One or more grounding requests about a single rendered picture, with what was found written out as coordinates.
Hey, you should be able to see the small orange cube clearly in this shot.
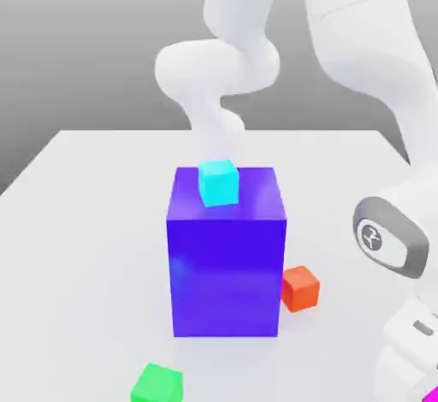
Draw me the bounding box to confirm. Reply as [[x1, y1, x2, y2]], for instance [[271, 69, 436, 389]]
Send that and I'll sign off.
[[281, 265, 321, 314]]

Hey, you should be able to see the small cyan cube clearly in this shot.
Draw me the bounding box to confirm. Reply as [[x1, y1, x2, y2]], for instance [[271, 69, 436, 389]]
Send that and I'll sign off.
[[198, 159, 240, 209]]

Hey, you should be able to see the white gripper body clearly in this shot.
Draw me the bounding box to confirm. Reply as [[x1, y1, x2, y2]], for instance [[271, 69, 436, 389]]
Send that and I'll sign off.
[[372, 341, 438, 402]]

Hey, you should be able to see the large blue box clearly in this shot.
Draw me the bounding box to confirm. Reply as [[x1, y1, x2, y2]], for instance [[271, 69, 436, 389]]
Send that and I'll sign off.
[[166, 166, 287, 339]]

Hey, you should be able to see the small green cube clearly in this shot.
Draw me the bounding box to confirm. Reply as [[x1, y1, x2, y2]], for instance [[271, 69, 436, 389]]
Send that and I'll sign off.
[[130, 363, 184, 402]]

